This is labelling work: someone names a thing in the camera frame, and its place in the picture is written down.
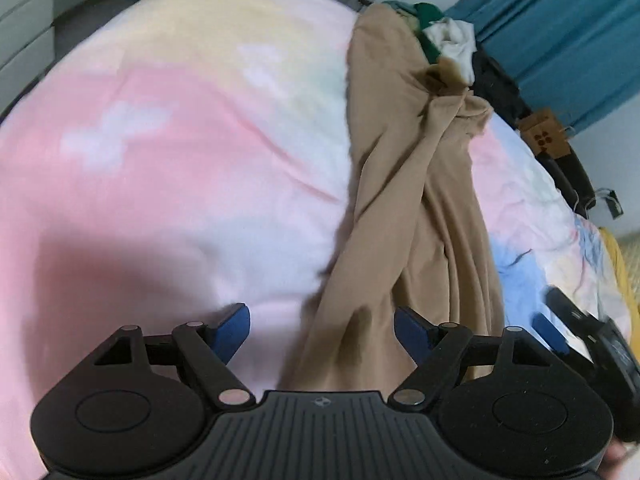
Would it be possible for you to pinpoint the yellow cloth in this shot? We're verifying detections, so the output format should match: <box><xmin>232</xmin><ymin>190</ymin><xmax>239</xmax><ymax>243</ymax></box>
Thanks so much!
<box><xmin>600</xmin><ymin>227</ymin><xmax>640</xmax><ymax>306</ymax></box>

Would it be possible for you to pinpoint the person's right hand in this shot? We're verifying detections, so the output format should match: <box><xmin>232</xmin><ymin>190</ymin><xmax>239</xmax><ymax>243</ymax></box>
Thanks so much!
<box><xmin>605</xmin><ymin>441</ymin><xmax>632</xmax><ymax>478</ymax></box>

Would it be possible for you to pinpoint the tan hooded garment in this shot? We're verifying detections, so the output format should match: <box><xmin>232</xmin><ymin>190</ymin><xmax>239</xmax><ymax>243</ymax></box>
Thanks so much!
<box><xmin>280</xmin><ymin>2</ymin><xmax>506</xmax><ymax>393</ymax></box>

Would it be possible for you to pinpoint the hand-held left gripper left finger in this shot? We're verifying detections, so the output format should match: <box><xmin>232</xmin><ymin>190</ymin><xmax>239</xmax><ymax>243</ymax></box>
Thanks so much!
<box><xmin>94</xmin><ymin>302</ymin><xmax>257</xmax><ymax>410</ymax></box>

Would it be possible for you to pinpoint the green garment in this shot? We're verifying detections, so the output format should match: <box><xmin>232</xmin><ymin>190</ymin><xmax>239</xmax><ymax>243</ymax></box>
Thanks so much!
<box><xmin>395</xmin><ymin>1</ymin><xmax>443</xmax><ymax>58</ymax></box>

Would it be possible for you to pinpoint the white garment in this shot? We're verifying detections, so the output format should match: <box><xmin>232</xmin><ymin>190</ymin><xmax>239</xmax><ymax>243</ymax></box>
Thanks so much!
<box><xmin>424</xmin><ymin>17</ymin><xmax>477</xmax><ymax>83</ymax></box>

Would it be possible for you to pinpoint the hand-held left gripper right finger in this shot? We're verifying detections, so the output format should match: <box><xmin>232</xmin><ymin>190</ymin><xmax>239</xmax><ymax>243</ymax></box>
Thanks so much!
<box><xmin>387</xmin><ymin>307</ymin><xmax>547</xmax><ymax>409</ymax></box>

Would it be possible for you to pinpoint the black sofa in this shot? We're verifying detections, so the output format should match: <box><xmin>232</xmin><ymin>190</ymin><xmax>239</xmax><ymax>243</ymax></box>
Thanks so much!
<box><xmin>537</xmin><ymin>150</ymin><xmax>596</xmax><ymax>206</ymax></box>

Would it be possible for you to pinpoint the pastel tie-dye blanket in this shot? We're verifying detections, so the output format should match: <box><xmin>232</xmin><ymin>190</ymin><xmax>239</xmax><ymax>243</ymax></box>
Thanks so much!
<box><xmin>0</xmin><ymin>0</ymin><xmax>631</xmax><ymax>480</ymax></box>

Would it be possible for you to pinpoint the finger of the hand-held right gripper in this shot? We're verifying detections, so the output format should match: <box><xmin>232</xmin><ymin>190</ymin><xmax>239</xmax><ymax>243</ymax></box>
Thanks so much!
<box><xmin>532</xmin><ymin>311</ymin><xmax>573</xmax><ymax>357</ymax></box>
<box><xmin>544</xmin><ymin>285</ymin><xmax>608</xmax><ymax>333</ymax></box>

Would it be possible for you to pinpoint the brown paper bag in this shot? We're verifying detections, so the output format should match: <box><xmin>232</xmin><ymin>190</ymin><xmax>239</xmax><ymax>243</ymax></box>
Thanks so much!
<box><xmin>517</xmin><ymin>107</ymin><xmax>571</xmax><ymax>161</ymax></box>

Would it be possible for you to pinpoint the wall socket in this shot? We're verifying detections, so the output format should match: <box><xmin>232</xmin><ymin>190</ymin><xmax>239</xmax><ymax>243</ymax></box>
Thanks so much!
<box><xmin>602</xmin><ymin>190</ymin><xmax>625</xmax><ymax>218</ymax></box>

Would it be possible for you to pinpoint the blue curtain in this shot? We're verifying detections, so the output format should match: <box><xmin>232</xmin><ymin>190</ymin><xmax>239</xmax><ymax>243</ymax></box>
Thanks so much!
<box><xmin>445</xmin><ymin>0</ymin><xmax>640</xmax><ymax>131</ymax></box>

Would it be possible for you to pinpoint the white dressing table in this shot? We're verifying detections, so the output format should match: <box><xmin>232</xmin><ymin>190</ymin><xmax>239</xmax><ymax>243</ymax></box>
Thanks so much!
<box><xmin>0</xmin><ymin>0</ymin><xmax>58</xmax><ymax>111</ymax></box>

